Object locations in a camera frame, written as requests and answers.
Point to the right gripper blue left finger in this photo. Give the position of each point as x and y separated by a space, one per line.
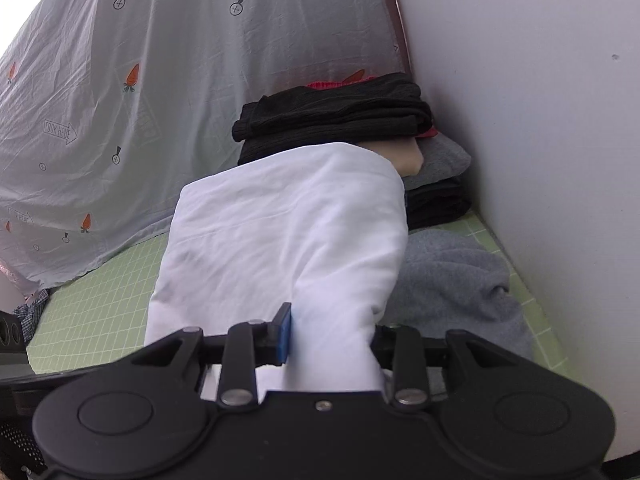
246 347

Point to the black garment pile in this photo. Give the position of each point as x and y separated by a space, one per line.
436 203
381 108

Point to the black garment pile top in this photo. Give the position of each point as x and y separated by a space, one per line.
381 108

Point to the green grid cutting mat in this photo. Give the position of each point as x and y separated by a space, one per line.
98 317

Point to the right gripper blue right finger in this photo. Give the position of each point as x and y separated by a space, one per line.
400 353

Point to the blue plaid shirt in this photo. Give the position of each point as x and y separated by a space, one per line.
30 313

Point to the black garment pile bottom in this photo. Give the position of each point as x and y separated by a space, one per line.
436 203

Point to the grey garment on pile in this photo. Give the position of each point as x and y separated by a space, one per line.
442 159

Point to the loose folded grey garment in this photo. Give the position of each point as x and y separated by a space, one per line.
450 282

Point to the white shirt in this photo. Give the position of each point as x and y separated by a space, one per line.
321 228

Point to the beige garment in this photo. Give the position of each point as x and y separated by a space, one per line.
404 154

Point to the grey carrot print storage bag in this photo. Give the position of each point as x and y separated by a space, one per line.
110 107

